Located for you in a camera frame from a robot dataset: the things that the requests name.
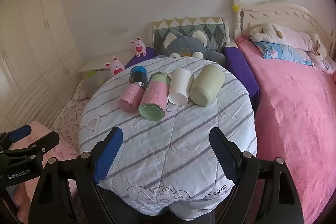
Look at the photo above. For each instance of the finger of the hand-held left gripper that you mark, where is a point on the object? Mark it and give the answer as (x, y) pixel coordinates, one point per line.
(47, 141)
(19, 133)

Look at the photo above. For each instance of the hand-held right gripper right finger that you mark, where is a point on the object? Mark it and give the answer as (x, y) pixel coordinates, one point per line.
(223, 158)

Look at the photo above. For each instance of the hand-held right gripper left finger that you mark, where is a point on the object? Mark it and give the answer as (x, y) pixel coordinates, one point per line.
(107, 157)

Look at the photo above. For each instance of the pink cup with black lid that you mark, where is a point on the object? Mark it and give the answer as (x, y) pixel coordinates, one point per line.
(130, 98)

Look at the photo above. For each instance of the pale green cup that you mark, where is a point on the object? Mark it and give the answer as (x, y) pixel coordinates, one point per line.
(207, 82)

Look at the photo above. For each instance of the pink and green cup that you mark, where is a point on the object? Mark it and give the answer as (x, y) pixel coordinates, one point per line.
(155, 92)

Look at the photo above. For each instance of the white paper cup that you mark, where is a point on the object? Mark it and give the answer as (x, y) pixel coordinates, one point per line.
(179, 82)

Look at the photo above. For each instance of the person's left hand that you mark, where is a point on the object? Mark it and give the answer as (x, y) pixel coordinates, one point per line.
(21, 200)

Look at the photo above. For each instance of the pink cloth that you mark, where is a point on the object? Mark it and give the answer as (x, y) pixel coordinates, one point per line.
(64, 153)

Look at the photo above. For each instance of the heart print sheet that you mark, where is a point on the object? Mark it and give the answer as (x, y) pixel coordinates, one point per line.
(65, 119)

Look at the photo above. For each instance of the striped white quilt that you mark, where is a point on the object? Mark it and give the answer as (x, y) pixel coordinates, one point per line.
(170, 140)

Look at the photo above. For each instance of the clear storage box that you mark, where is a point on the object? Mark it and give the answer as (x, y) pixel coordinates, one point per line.
(94, 79)

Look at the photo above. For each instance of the pink fleece blanket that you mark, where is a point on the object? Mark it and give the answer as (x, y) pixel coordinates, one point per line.
(288, 108)

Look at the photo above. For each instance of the pink bunny toy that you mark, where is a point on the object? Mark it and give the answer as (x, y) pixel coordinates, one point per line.
(138, 47)
(116, 67)

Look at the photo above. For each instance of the purple bed bumper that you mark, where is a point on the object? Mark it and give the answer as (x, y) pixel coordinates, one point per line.
(143, 56)
(240, 69)

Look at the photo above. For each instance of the cream wardrobe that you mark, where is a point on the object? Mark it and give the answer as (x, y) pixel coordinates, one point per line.
(31, 29)

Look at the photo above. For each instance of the grey cat plush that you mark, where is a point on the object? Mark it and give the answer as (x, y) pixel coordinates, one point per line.
(181, 45)

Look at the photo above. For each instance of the blue printed pillow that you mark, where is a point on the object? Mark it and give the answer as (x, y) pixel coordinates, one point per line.
(283, 53)

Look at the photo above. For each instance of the cream small bed headboard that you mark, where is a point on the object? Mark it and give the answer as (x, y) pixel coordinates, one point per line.
(151, 35)

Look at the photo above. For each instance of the white dog plush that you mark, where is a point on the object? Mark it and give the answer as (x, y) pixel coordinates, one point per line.
(283, 36)

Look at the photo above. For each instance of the diamond pattern quilted cover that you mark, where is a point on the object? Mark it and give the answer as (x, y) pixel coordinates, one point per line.
(183, 26)

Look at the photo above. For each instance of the pink printed pillow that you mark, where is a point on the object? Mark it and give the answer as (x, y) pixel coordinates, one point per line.
(325, 64)

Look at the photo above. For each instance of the yellow star decoration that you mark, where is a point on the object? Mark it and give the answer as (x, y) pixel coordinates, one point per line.
(236, 7)

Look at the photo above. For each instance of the cream carved bed headboard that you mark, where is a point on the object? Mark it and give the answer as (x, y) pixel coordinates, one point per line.
(275, 14)

